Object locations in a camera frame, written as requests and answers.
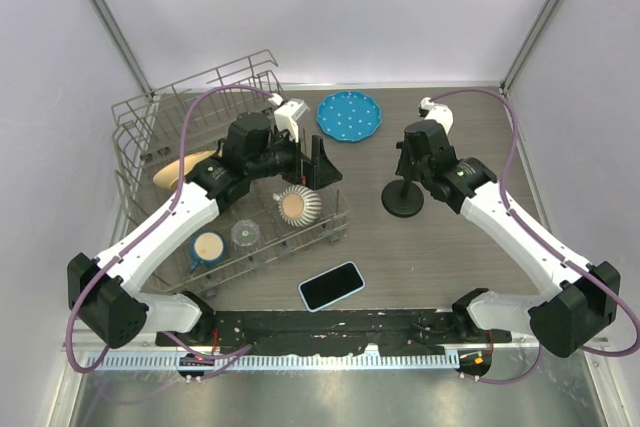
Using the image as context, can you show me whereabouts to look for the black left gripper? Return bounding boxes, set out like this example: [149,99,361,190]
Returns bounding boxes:
[247,125,342,191]

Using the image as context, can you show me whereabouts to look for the black phone stand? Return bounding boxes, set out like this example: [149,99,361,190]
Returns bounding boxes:
[381,178,424,218]

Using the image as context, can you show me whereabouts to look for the phone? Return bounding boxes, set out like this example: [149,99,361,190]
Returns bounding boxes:
[298,261,366,313]

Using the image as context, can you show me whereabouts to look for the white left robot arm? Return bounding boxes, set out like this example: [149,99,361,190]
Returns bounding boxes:
[67,113,342,349]

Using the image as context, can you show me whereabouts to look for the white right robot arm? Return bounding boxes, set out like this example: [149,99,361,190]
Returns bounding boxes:
[396,120,621,358]

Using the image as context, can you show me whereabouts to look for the blue polka dot plate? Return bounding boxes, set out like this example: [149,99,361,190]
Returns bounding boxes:
[316,90,382,143]

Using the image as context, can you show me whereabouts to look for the clear drinking glass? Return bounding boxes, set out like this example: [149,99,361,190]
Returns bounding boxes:
[231,219,261,248]

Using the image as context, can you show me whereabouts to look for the dark blue mug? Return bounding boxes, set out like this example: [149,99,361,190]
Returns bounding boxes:
[188,231,227,274]

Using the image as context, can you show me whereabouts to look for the beige wooden bowl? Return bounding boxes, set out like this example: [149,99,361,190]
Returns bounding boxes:
[152,150,215,191]

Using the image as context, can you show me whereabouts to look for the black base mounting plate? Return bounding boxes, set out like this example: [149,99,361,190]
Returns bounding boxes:
[155,309,494,356]

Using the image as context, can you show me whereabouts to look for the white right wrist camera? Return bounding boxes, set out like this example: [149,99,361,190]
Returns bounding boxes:
[418,97,453,134]

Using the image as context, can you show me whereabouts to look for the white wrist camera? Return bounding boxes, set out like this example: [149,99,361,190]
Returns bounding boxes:
[418,97,453,134]
[268,93,309,143]

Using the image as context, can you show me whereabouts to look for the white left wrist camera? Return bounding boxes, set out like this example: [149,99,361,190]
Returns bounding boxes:
[268,93,309,143]

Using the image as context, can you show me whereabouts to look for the grey wire dish rack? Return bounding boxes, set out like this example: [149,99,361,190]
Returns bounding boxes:
[111,50,346,298]

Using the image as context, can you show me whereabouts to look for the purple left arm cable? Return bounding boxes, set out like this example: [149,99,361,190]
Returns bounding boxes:
[66,85,281,374]

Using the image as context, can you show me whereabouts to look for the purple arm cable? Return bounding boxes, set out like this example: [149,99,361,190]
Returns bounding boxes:
[434,88,639,386]
[66,85,281,374]

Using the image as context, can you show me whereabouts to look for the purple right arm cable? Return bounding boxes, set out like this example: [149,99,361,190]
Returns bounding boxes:
[434,88,639,386]

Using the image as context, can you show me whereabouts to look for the white slotted cable duct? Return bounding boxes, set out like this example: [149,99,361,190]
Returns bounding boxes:
[98,350,459,372]

